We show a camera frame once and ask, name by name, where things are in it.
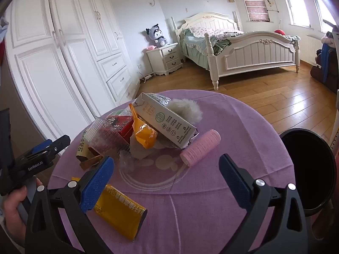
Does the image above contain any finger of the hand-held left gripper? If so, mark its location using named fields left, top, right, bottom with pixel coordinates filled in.
left=28, top=135, right=71, bottom=159

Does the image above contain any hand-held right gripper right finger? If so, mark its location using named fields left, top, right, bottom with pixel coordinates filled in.
left=218, top=153, right=309, bottom=254

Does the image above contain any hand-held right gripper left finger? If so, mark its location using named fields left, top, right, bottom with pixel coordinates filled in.
left=25, top=157, right=115, bottom=254

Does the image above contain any brown snack wrapper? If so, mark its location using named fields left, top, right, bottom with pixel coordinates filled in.
left=75, top=131, right=102, bottom=171

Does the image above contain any yellow packet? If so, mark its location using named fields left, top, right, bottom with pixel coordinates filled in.
left=71, top=177, right=148, bottom=241

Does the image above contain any clear plastic cup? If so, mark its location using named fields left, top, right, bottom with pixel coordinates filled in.
left=86, top=118, right=130, bottom=156

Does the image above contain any pink hair roller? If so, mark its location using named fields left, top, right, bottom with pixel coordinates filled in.
left=180, top=130, right=221, bottom=168

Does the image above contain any clear plastic wrap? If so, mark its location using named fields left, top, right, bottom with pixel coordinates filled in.
left=118, top=138, right=166, bottom=170

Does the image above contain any red snack packet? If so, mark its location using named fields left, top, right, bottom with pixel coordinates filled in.
left=107, top=111, right=134, bottom=145

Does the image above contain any orange snack wrapper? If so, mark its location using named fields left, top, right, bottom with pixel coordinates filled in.
left=129, top=104, right=158, bottom=149

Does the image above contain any black trash bin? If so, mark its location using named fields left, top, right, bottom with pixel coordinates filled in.
left=279, top=128, right=333, bottom=217

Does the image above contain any white fluffy ball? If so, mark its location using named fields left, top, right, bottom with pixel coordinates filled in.
left=167, top=98, right=203, bottom=127

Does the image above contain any white milk carton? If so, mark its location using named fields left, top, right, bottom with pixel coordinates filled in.
left=135, top=92, right=198, bottom=149

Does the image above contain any silver foil bag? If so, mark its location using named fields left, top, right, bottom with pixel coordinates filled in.
left=147, top=93, right=172, bottom=108

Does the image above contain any person's left forearm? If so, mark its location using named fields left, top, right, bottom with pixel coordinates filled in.
left=0, top=214, right=29, bottom=254

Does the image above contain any person's left hand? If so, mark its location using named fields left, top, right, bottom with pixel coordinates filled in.
left=3, top=178, right=43, bottom=242

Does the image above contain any purple tablecloth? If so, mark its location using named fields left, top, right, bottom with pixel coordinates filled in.
left=48, top=89, right=331, bottom=254

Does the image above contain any white wardrobe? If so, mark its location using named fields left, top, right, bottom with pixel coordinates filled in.
left=5, top=0, right=141, bottom=149

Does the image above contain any white bed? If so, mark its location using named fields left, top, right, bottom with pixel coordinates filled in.
left=171, top=12, right=301, bottom=90

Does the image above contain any white nightstand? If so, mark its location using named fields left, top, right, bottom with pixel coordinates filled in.
left=146, top=42, right=183, bottom=76

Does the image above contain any dark red massage chair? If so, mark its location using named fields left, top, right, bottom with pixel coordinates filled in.
left=310, top=49, right=339, bottom=93

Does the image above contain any purple plush toy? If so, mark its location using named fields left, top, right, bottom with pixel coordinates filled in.
left=145, top=24, right=168, bottom=47

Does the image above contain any blue garment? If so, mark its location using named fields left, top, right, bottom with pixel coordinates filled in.
left=322, top=42, right=331, bottom=83

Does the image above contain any white radiator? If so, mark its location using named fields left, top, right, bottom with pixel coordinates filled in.
left=306, top=34, right=324, bottom=65

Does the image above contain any pile of clothes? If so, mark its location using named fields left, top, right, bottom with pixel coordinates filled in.
left=320, top=30, right=339, bottom=45

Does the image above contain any patterned window blind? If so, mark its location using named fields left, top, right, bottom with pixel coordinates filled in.
left=237, top=0, right=271, bottom=22

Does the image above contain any window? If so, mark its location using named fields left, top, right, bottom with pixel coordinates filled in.
left=310, top=0, right=337, bottom=35
left=278, top=0, right=310, bottom=28

